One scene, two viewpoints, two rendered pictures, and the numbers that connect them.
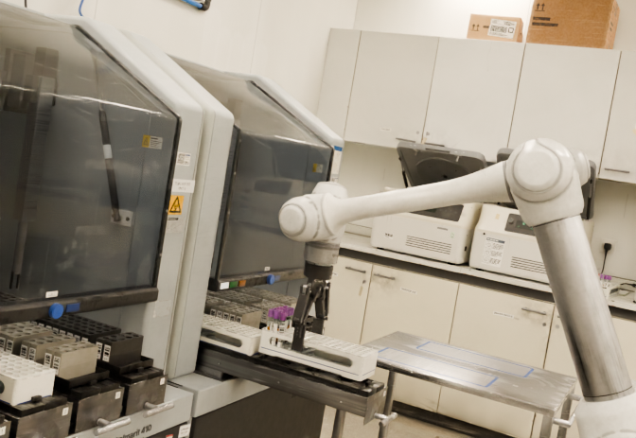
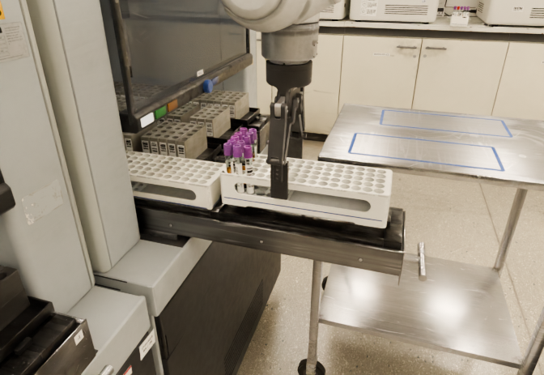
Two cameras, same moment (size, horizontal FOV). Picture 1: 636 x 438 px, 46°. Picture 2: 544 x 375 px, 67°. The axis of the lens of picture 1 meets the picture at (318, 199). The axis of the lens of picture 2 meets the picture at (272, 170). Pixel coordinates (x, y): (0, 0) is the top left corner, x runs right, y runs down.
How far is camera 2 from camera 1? 1.32 m
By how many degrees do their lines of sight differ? 25
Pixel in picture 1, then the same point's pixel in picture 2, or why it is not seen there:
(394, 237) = not seen: hidden behind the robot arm
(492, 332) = (373, 70)
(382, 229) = not seen: hidden behind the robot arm
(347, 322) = (260, 82)
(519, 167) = not seen: outside the picture
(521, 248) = not seen: outside the picture
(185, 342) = (113, 219)
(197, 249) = (77, 78)
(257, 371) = (227, 230)
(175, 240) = (16, 76)
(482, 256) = (360, 9)
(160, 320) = (48, 219)
